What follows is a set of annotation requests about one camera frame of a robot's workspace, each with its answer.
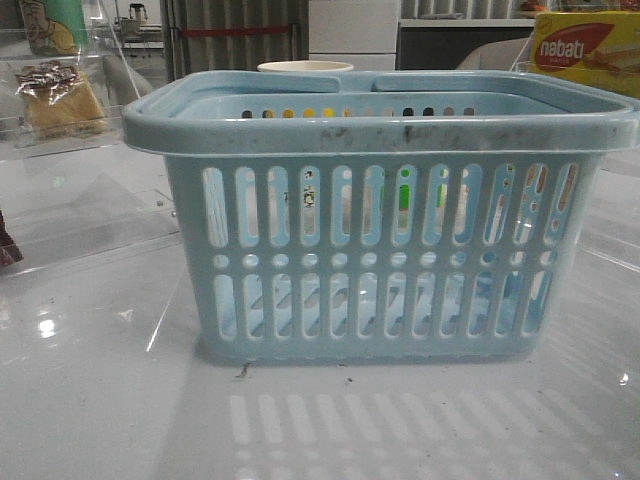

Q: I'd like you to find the packaged bread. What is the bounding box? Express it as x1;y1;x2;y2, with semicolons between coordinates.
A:
15;60;107;140

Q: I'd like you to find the light blue plastic basket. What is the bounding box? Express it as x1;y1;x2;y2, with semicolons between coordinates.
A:
122;71;639;361

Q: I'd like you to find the white paper cup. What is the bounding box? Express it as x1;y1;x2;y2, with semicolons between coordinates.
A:
257;60;354;74

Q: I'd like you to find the white cabinet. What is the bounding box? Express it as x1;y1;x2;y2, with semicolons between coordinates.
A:
308;1;400;71

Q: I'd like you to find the clear acrylic display shelf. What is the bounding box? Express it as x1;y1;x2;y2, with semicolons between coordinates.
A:
1;1;178;276

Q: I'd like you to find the clear acrylic right stand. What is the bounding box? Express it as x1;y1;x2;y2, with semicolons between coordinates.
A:
509;37;534;73

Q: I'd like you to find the dark red snack packet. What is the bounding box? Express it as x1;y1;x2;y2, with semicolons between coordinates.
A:
0;213;23;267

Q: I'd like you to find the yellow nabati wafer box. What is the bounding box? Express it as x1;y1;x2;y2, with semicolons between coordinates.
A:
528;11;639;98

